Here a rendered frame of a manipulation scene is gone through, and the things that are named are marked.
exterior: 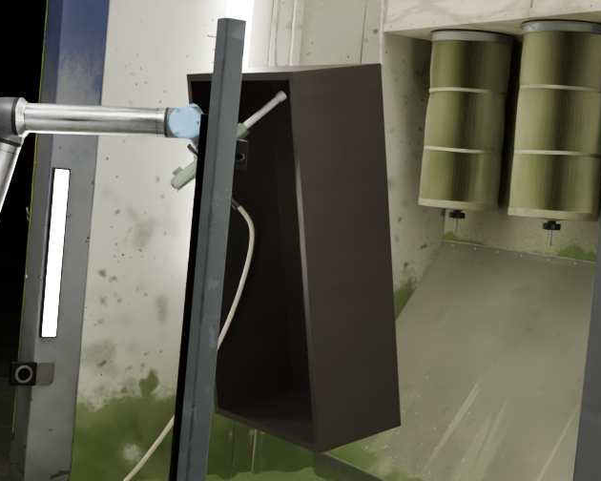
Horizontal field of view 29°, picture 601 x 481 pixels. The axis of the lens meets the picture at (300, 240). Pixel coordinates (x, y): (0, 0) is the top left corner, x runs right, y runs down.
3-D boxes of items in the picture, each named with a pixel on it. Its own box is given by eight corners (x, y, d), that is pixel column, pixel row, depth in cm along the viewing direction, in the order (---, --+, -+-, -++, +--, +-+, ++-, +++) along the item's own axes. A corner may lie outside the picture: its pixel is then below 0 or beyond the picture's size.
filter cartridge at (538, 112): (509, 244, 423) (529, 14, 418) (494, 240, 459) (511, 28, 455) (610, 252, 422) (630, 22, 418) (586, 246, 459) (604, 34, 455)
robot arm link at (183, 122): (-31, 94, 338) (200, 102, 334) (-16, 97, 351) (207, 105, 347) (-32, 134, 339) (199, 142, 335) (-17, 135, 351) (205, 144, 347)
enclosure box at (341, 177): (292, 389, 436) (269, 66, 414) (401, 426, 388) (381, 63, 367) (215, 412, 415) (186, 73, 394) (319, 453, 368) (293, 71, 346)
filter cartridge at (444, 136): (510, 236, 497) (528, 40, 492) (482, 238, 465) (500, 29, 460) (431, 227, 514) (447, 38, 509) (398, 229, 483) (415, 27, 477)
